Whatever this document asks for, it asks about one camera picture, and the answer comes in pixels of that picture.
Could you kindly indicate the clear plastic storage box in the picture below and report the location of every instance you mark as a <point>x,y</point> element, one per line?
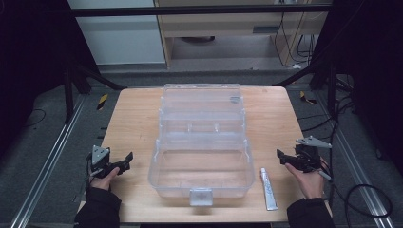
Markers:
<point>202,171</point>

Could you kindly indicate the yellow black tape piece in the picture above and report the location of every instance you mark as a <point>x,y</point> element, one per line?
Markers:
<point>304,97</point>
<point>102,102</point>

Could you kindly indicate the white cabinet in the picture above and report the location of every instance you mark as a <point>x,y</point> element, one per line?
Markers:
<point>120,41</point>

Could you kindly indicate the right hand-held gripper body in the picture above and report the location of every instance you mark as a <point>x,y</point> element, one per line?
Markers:
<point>309,155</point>

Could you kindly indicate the black metal stand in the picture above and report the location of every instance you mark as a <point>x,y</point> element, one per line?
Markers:
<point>68,95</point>
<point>331,85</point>

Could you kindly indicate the person's right hand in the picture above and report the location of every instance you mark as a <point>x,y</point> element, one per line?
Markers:
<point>307,183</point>

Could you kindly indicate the white tube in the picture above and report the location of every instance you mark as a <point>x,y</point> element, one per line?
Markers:
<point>268,193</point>

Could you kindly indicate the black horizontal frame bar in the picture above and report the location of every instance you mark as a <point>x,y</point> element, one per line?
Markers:
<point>190,11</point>

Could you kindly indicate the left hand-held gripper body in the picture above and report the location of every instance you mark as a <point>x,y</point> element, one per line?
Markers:
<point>99,155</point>

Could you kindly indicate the person's left hand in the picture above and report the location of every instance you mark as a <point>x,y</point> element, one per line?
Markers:
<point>104,181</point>

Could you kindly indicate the aluminium floor rail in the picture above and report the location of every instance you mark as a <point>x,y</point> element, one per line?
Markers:
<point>358,177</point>
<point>47,164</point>

